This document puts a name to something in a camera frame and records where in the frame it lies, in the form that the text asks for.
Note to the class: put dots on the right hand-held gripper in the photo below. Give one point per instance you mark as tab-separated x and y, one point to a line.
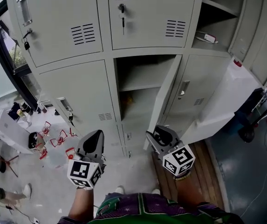
180	158

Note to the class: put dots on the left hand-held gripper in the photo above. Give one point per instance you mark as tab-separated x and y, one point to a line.
82	171

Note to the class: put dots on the grey metal locker door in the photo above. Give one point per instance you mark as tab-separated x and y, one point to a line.
259	31
82	90
163	97

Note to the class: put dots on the grey metal locker cabinet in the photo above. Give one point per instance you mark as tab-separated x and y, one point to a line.
65	13

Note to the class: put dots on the person's left forearm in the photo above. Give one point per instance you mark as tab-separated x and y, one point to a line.
82	204

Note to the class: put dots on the person's right forearm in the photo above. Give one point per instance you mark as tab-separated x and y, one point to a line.
189	190

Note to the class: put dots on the group of clear water jugs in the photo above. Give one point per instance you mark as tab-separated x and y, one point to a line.
59	140

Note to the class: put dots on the black-headed door key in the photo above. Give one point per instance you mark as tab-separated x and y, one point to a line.
70	118
121	8
26	46

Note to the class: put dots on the white wrist cuff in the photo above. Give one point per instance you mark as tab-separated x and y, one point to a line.
85	187

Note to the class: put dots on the person's white left shoe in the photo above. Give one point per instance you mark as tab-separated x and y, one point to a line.
120	190

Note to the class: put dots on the person's white shoe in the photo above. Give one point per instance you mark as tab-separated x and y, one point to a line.
120	190
155	191

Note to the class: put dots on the person's white right shoe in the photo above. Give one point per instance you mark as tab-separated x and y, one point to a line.
155	191

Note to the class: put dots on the yellow snack bag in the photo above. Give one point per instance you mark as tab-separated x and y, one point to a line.
128	100

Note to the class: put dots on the wooden pallet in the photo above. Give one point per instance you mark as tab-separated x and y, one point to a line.
207	171

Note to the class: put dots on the small white waste bin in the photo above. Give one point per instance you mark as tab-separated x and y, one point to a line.
36	141

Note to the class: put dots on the brown bottle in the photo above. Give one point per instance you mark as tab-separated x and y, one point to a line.
43	109

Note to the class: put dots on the clear wine glass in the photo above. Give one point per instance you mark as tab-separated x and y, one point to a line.
28	123

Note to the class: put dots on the person's purple green jersey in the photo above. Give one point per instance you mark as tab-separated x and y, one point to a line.
147	211

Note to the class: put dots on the dark bottle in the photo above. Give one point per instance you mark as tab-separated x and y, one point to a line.
27	108

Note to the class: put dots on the yellow lid jar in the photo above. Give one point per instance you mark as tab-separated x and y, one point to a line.
21	114

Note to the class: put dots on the white cardboard box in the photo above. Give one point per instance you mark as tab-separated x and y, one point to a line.
14	134

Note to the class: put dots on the black floor fan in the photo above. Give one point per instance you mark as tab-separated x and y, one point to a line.
247	134

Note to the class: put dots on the white power strip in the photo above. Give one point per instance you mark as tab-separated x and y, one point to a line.
36	221

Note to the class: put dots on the white charger red mark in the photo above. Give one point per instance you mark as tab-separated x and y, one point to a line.
210	38

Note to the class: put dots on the black window frame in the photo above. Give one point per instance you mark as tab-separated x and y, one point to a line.
25	90

